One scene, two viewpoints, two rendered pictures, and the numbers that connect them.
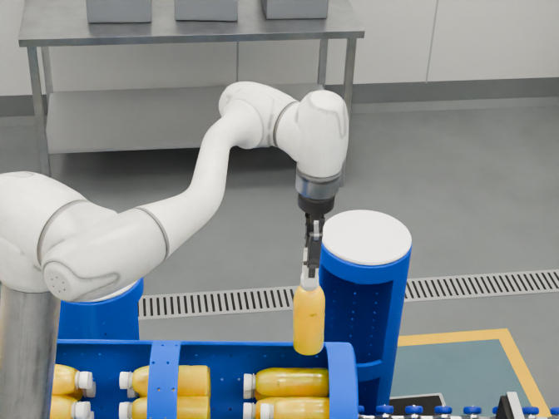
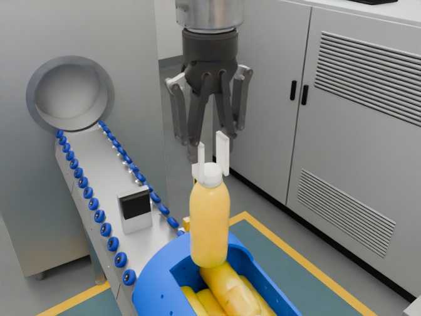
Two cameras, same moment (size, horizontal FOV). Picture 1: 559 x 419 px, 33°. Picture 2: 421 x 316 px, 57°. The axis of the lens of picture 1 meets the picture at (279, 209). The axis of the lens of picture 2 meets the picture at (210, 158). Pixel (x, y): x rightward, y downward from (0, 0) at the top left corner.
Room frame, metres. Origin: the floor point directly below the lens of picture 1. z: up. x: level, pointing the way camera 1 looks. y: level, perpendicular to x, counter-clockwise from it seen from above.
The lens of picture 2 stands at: (1.84, 0.40, 1.81)
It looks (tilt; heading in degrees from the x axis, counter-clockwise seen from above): 32 degrees down; 244
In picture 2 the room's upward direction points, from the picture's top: straight up
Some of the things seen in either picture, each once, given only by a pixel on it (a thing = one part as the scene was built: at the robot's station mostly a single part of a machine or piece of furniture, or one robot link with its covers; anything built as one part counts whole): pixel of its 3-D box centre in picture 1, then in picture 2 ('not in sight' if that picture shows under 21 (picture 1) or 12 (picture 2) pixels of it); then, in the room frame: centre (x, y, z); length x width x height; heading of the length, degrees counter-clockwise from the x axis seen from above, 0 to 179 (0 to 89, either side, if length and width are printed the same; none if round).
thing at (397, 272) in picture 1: (353, 343); not in sight; (2.37, -0.27, 0.59); 0.28 x 0.28 x 0.88
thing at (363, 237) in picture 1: (366, 236); not in sight; (2.37, -0.27, 1.03); 0.28 x 0.28 x 0.01
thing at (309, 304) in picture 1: (309, 314); (209, 219); (1.61, -0.08, 1.36); 0.07 x 0.07 x 0.19
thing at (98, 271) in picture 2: not in sight; (92, 242); (1.73, -1.28, 0.31); 0.06 x 0.06 x 0.63; 3
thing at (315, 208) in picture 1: (315, 208); (210, 61); (1.61, -0.07, 1.64); 0.08 x 0.07 x 0.09; 3
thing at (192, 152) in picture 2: not in sight; (187, 148); (1.65, -0.07, 1.51); 0.03 x 0.01 x 0.05; 3
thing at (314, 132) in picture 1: (316, 129); not in sight; (1.62, -0.06, 1.83); 0.13 x 0.11 x 0.16; 52
